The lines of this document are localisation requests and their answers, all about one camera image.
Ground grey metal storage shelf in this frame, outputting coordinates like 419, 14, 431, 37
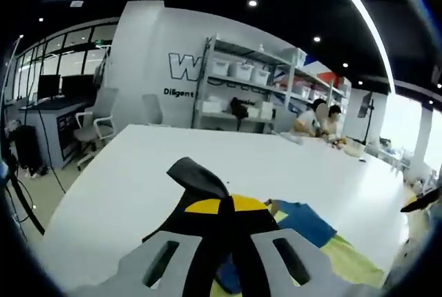
191, 34, 352, 136

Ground white office chair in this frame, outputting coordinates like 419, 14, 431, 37
141, 93, 164, 126
73, 86, 119, 171

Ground white storage bin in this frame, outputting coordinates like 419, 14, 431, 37
229, 61, 253, 81
210, 59, 231, 78
250, 67, 272, 87

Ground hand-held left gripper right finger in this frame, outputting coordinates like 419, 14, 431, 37
227, 193, 346, 297

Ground black cable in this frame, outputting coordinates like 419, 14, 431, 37
36, 106, 67, 194

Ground grey computer desk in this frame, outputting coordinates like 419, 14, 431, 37
19, 98, 95, 171

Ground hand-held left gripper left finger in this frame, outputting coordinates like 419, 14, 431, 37
74, 197, 225, 297

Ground black bag on shelf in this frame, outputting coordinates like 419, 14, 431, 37
229, 98, 250, 119

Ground monitor on black stand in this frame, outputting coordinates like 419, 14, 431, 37
356, 91, 376, 145

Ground black computer monitor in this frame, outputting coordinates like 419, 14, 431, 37
37, 75, 61, 99
61, 74, 96, 99

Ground yellow blue grey garment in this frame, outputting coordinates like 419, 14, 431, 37
141, 157, 385, 297

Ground black tripod stand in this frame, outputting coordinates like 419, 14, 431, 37
3, 157, 46, 236

